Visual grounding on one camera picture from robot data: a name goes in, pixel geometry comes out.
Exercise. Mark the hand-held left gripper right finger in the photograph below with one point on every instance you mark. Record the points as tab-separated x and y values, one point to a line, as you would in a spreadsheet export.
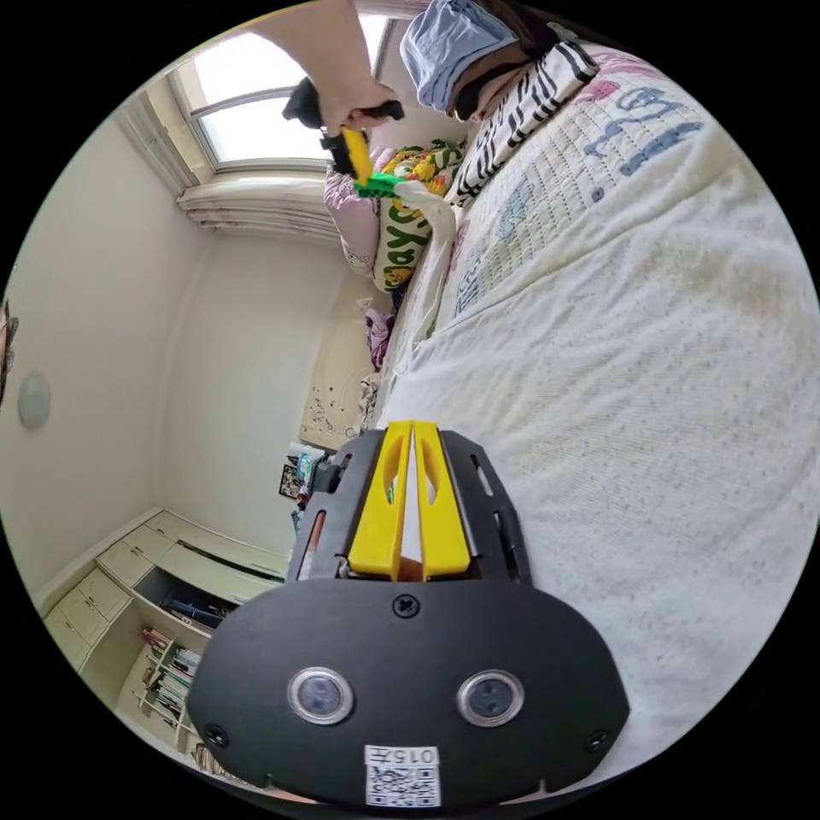
443	512

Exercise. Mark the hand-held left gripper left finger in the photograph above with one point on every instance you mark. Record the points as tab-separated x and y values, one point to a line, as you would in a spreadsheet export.
377	512

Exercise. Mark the window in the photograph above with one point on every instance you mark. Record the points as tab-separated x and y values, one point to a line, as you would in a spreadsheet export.
256	115

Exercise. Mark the person's body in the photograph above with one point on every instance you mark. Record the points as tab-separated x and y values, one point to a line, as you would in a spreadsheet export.
448	51

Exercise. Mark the beige patterned long sleeve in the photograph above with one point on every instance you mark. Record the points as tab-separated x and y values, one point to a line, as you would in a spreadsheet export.
628	487

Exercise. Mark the pink quilt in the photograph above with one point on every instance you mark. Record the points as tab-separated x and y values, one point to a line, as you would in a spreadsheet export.
352	218

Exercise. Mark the green yellow printed pillow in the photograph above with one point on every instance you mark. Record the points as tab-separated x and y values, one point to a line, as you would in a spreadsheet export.
403	237

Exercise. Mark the person's right hand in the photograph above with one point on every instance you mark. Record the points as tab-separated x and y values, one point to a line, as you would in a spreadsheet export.
359	96

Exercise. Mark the round ceiling lamp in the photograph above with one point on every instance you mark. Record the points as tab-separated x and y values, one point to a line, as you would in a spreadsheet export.
33	400

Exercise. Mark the pile of clothes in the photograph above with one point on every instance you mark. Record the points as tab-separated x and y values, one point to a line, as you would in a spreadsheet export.
379	336

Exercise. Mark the bed with printed quilt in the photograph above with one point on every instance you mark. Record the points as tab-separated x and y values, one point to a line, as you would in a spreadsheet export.
544	192

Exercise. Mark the cream cupboard with shelves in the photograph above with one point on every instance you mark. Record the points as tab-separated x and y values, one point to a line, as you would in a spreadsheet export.
147	615

